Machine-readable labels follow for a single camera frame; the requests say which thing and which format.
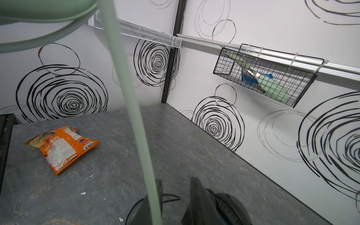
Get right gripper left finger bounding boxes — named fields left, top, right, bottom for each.
left=129, top=179, right=163, bottom=225

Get aluminium wall rail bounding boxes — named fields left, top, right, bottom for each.
left=178, top=34, right=360, bottom=82

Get orange snack bag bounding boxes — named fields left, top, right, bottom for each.
left=24, top=126, right=100, bottom=175

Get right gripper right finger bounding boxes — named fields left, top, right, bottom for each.
left=181, top=177, right=225, bottom=225

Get black wire wall basket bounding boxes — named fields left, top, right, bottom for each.
left=213, top=47, right=318, bottom=108

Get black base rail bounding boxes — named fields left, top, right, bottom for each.
left=0, top=114, right=17, bottom=187

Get mint green headphones with cable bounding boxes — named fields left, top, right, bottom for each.
left=1, top=1, right=162, bottom=225

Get black headphones with cable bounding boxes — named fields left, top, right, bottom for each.
left=125, top=188, right=252, bottom=225

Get green blue items in basket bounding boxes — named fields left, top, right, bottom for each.
left=225, top=52, right=289, bottom=104

